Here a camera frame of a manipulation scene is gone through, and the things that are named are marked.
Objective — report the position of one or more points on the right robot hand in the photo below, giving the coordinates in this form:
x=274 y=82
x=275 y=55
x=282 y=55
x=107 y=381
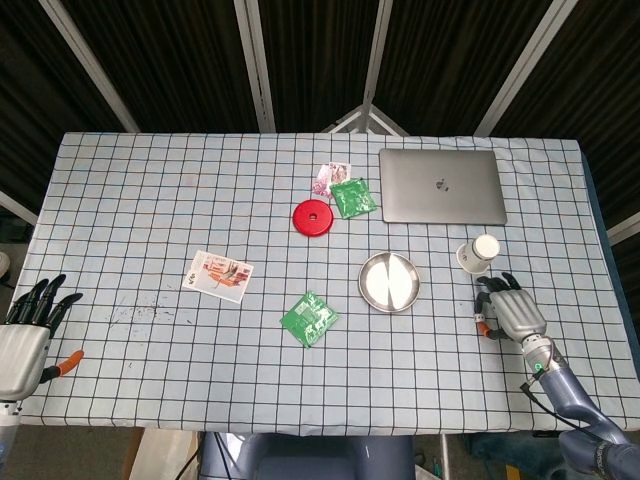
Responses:
x=515 y=312

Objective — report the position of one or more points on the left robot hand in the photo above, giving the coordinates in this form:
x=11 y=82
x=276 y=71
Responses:
x=22 y=355

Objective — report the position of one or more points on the white paper cup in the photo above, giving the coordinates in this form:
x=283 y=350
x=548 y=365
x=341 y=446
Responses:
x=477 y=254

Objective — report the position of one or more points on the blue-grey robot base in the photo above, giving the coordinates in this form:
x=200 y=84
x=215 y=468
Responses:
x=310 y=457

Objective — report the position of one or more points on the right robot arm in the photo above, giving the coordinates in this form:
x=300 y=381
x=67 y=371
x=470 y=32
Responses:
x=570 y=400

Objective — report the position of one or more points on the round metal plate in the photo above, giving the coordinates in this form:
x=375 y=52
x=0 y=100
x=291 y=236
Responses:
x=389 y=283

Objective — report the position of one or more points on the dark blue cloth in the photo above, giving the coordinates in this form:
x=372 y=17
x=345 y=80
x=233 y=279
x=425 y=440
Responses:
x=515 y=447

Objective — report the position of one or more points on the grey closed laptop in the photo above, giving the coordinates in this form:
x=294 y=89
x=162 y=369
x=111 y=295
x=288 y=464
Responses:
x=442 y=186

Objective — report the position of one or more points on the white metal table leg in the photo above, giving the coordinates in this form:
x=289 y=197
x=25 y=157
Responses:
x=443 y=457

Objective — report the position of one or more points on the brown cardboard box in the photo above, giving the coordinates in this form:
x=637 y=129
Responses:
x=160 y=457

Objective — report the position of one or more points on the green foil packet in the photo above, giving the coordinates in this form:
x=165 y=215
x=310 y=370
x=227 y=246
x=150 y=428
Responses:
x=354 y=198
x=308 y=320

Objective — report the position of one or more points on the light blue checkered tablecloth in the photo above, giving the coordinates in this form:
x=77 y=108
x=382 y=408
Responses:
x=150 y=200

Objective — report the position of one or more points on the white postcard with orange print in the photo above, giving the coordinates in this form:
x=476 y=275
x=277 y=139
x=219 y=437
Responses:
x=217 y=276

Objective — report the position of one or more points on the red round disc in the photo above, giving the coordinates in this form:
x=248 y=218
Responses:
x=313 y=218

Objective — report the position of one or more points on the pink small packet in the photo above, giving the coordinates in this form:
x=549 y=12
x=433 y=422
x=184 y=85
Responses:
x=331 y=175

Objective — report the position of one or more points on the white triangular frame bracket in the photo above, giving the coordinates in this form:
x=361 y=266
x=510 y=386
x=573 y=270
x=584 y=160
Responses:
x=387 y=122

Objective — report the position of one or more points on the white metal frame beam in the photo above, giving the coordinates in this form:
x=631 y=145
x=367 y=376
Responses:
x=90 y=65
x=257 y=65
x=522 y=65
x=377 y=50

